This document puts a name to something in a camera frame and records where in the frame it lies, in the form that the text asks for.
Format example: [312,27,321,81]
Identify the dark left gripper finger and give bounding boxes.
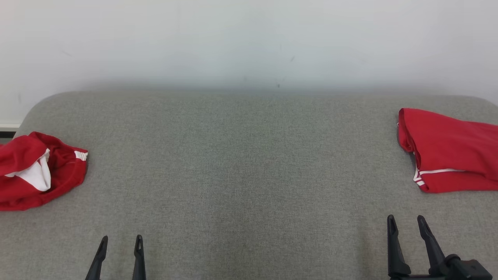
[85,235,109,280]
[132,234,147,280]

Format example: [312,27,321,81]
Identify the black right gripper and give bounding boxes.
[387,215,449,280]

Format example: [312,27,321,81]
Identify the red shorts with white stripe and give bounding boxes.
[0,131,88,212]

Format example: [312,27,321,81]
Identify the red jersey with lettering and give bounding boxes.
[397,108,498,194]

